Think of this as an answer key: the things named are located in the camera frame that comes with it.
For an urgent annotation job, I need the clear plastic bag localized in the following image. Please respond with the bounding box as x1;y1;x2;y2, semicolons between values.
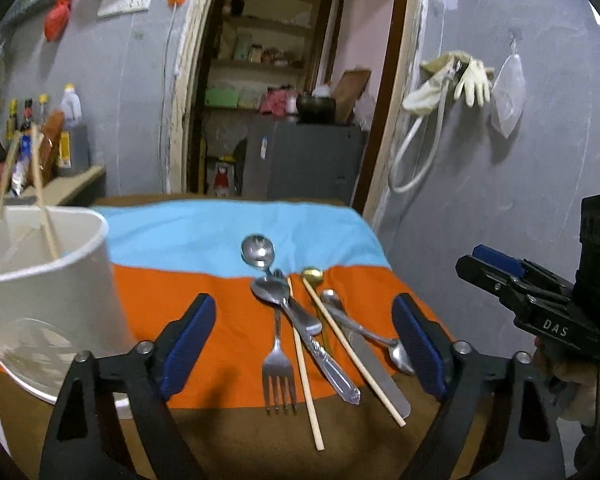
490;35;526;139

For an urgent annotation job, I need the cooking oil bottle white cap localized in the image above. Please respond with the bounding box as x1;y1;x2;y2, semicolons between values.
55;84;89;177

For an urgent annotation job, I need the black pot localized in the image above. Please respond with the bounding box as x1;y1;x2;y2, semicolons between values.
296;91;337;125

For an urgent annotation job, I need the steel butter knife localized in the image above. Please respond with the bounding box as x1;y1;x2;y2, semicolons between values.
320;289;412;419

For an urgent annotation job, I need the red plastic bag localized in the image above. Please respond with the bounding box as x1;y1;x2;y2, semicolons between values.
44;0;77;43

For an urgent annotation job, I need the white utensil holder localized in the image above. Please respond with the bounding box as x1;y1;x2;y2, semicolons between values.
0;204;136;421

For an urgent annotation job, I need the gold spoon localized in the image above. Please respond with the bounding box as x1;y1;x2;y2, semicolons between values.
302;266;333;353

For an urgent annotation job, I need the wooden shelf unit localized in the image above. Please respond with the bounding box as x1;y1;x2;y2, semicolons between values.
200;0;333;113

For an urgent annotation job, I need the pink cloth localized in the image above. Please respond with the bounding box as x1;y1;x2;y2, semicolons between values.
260;87;299;116

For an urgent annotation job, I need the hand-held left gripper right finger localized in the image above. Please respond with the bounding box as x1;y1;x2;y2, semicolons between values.
391;292;567;480

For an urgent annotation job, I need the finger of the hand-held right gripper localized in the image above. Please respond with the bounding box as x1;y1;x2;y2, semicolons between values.
455;254;533;322
471;244;577;292

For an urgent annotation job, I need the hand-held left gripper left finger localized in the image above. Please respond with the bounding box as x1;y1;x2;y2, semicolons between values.
39;292;217;480

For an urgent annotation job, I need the blue orange brown striped cloth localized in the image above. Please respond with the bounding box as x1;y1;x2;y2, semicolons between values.
0;199;496;480

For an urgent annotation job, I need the cream rubber glove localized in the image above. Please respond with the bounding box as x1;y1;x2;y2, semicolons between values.
402;51;462;114
454;56;495;109

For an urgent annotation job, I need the red white bottle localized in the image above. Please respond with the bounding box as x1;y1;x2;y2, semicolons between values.
212;156;236;197

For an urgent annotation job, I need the white wall socket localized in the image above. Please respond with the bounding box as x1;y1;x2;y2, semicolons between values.
97;0;156;19

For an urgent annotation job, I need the wooden door frame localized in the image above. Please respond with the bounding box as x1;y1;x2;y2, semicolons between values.
167;0;431;221

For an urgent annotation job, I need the steel fork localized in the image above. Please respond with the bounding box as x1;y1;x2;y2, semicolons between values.
262;305;299;415

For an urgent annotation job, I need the steel spoon curved handle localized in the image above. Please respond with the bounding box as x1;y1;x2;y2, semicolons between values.
327;307;416;376

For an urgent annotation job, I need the white hose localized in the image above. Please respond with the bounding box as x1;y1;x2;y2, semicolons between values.
388;67;454;194

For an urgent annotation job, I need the green box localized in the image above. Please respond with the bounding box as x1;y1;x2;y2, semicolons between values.
205;87;239;109

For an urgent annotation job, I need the white cable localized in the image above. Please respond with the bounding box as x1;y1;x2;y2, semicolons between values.
161;4;179;192

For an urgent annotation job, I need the person's right hand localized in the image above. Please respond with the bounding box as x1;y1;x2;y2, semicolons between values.
532;336;600;427

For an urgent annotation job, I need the wooden cutting board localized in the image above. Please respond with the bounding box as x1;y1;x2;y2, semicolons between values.
330;67;372;126

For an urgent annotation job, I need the red-capped sauce bottle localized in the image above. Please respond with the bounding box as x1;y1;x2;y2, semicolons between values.
20;98;38;171

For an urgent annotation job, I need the oval steel spoon ornate handle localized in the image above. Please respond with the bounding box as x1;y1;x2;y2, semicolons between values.
250;276;362;406

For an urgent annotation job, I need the round bowl steel spoon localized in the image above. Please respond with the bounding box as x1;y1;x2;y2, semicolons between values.
240;233;324;337

